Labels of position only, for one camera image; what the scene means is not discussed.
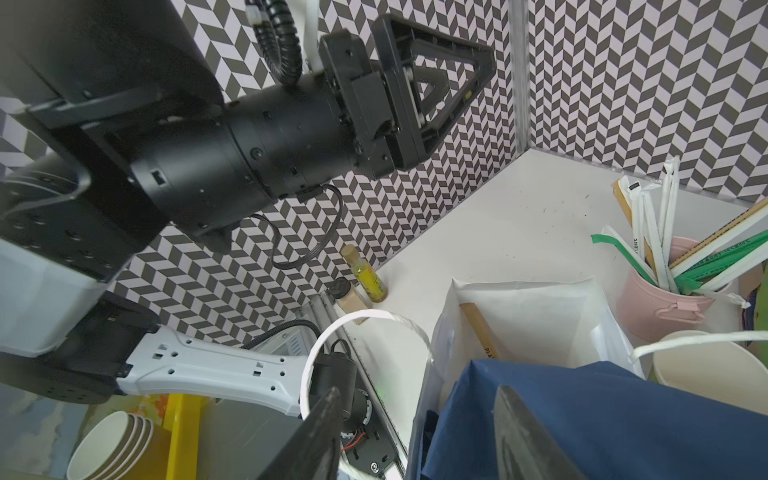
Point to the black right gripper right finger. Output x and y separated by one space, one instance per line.
524 448

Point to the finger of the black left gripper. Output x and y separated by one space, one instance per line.
424 107

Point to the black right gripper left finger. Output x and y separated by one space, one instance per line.
314 450

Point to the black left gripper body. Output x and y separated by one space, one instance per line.
357 115

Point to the dark blue napkin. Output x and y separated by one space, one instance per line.
610 423

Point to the cartoon animal paper bag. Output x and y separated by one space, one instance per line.
415 347

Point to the wooden stir stick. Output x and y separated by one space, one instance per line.
480 327

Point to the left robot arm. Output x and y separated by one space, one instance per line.
140 137

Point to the yellow stand outside cell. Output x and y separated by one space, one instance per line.
183 420

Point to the yellow-green drink bottle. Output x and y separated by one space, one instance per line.
364 273

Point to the pink metal bucket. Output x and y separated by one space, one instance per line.
649 313

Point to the stack of brown paper cups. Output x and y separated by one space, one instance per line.
122 446

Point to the green paper cup stack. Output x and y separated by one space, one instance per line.
712 365

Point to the metal base rail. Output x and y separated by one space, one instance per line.
371 445

